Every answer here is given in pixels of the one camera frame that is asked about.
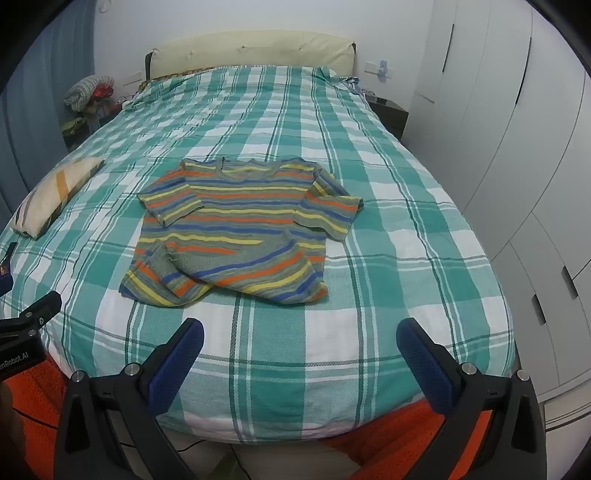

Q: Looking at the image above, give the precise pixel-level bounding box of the pile of clothes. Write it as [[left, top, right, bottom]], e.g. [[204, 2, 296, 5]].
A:
[[62, 74, 116, 153]]

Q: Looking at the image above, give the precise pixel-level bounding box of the cream striped pillow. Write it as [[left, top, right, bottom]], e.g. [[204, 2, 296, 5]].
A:
[[11, 157, 106, 240]]

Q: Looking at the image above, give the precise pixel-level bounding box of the dark small object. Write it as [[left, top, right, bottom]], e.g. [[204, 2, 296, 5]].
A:
[[0, 241, 19, 297]]

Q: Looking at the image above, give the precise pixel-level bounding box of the white wardrobe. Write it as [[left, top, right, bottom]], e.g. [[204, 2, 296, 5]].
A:
[[402, 0, 591, 444]]

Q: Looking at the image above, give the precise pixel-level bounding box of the striped knit shirt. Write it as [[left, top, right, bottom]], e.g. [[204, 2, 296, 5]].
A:
[[119, 157, 365, 306]]

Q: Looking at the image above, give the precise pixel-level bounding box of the black cable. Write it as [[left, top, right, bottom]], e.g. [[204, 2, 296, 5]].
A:
[[175, 436, 243, 480]]

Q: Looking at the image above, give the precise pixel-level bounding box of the dark nightstand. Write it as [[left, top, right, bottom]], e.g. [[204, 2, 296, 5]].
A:
[[367, 95, 410, 139]]

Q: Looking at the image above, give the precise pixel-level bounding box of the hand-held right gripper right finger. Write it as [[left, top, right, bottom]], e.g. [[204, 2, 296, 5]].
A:
[[396, 318, 548, 480]]

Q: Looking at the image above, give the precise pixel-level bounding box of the green plaid bed sheet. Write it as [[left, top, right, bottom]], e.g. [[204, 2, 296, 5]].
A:
[[0, 65, 518, 445]]

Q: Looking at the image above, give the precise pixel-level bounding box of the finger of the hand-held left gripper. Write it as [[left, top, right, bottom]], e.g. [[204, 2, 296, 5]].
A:
[[17, 291, 63, 332]]

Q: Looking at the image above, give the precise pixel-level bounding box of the white wall socket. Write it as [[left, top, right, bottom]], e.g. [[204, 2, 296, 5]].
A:
[[364, 59, 392, 80]]

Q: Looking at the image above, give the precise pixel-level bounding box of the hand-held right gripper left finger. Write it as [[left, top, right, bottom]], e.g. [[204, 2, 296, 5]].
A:
[[55, 318, 206, 480]]

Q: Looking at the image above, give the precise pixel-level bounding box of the blue curtain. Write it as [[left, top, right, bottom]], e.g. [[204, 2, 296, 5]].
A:
[[0, 0, 98, 213]]

